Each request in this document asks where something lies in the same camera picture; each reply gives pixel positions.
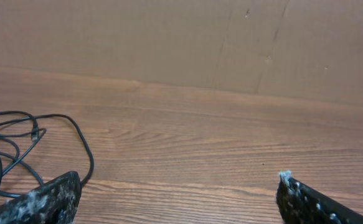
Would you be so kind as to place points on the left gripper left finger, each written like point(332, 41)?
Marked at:
point(55, 202)

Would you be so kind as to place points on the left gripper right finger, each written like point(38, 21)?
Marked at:
point(298, 203)

